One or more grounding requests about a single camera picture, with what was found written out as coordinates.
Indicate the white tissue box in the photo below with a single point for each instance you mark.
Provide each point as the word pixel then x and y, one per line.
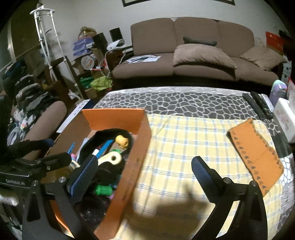
pixel 285 117

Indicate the green hair roller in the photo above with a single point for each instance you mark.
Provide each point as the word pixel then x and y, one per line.
pixel 103 190

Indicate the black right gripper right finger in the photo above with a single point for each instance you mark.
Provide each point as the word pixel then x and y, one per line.
pixel 249 222

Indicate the cream spiral paddle brush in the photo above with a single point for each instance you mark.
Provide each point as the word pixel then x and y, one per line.
pixel 113 158

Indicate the brown cushion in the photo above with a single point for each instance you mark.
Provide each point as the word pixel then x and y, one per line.
pixel 263 57
pixel 202 54

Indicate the purple container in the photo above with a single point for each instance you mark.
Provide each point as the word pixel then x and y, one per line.
pixel 278 90

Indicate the round tin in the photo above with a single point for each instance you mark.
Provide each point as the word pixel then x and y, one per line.
pixel 87 62

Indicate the orange hair roller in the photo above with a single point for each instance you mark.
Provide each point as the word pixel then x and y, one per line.
pixel 122 141

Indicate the green bag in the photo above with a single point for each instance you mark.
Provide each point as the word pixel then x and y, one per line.
pixel 98 84

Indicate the blue plastic hair clip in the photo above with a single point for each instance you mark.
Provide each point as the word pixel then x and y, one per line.
pixel 99 153

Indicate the red box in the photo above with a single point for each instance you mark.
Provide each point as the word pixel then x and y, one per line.
pixel 275 42

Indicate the papers on sofa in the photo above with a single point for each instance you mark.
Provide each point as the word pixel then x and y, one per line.
pixel 143 59

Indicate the navy blue box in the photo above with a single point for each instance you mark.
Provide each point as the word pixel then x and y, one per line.
pixel 85 104

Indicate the black remote control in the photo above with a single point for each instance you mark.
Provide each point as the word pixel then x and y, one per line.
pixel 254 105
pixel 262 104

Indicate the brown sofa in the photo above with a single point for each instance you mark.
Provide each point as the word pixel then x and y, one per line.
pixel 161 36

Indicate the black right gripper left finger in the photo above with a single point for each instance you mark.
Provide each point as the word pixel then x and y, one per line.
pixel 39 220

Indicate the grey pebble pattern cloth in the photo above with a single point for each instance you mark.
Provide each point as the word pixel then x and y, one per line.
pixel 213 103

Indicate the brown chair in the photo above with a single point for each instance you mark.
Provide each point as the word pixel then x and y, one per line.
pixel 48 122

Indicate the orange cloth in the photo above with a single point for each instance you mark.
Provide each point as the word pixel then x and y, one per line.
pixel 258 156

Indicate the white lamp device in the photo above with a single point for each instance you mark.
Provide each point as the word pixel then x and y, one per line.
pixel 118 44

